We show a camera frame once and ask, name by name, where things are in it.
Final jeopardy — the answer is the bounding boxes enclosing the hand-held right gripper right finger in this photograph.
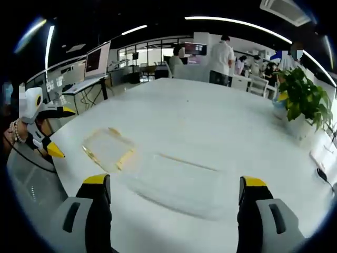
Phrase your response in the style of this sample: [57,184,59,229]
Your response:
[236,176,306,253]

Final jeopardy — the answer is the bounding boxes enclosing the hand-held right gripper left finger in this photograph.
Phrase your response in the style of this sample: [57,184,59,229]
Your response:
[49,173,113,253]

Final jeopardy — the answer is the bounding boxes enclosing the person's left hand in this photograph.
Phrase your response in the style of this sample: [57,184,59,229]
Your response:
[18,121,30,144]

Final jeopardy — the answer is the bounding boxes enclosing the white desk black legs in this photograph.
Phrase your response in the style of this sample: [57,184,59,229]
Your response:
[62,75,110,114]

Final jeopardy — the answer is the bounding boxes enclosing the grey mesh office chair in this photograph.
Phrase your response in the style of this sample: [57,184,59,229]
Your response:
[6,142,69,211]

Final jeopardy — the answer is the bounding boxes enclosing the ceiling light strip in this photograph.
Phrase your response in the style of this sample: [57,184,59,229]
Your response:
[302,50,337,88]
[121,24,148,36]
[44,25,56,72]
[184,16,293,45]

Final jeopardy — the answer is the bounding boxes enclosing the white framed monitor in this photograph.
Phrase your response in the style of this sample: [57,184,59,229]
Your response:
[84,41,112,80]

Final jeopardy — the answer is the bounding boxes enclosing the black computer mouse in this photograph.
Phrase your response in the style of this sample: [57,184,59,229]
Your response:
[315,167,329,182]

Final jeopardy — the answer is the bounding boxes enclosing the long clear sheet yellow tape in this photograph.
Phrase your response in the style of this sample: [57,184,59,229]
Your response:
[126,153,234,220]

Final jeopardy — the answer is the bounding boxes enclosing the white paper pad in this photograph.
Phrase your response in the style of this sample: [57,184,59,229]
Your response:
[309,139,337,172]

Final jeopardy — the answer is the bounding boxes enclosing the white planter box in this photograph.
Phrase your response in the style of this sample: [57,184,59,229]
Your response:
[285,113,316,143]

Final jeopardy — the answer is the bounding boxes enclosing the blue and yellow container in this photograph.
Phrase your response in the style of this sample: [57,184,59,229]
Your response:
[272,92,290,119]

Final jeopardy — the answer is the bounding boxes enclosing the green potted plant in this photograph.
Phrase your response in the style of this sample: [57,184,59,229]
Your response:
[273,67,334,132]

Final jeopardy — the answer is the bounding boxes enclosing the white slatted chair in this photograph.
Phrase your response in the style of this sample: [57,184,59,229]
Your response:
[248,74,270,98]

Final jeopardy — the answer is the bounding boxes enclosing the ceiling air vent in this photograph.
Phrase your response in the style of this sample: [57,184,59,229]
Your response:
[259,0,313,27]

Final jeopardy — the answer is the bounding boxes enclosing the beaded bracelet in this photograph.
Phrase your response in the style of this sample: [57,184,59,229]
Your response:
[11,119,26,144]

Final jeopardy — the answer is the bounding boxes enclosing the black cable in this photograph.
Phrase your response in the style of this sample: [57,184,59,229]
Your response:
[4,133,57,174]

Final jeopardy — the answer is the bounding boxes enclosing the wall screen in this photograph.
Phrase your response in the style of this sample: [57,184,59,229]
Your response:
[184,43,207,57]

